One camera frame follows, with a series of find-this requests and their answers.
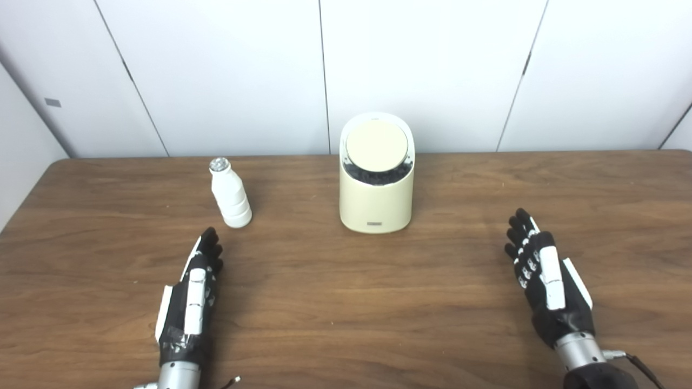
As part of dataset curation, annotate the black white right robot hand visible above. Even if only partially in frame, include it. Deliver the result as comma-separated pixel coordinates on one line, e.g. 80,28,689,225
504,208,596,349

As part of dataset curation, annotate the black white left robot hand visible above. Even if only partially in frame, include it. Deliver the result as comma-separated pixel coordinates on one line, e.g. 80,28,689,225
155,227,224,369

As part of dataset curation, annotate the small white plastic bottle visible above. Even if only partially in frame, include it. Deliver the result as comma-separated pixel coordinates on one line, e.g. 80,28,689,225
209,157,253,229

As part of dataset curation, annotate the cream-colored bin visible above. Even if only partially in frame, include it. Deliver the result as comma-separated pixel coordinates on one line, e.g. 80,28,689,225
339,112,416,234

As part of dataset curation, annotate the round cream bin lid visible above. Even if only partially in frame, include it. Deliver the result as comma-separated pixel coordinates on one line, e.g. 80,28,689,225
345,119,409,172

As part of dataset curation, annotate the black bin liner bag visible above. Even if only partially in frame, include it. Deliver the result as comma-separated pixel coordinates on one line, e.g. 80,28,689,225
343,154,415,186

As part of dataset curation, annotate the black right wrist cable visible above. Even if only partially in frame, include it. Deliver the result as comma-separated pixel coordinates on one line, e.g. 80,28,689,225
603,350,666,389

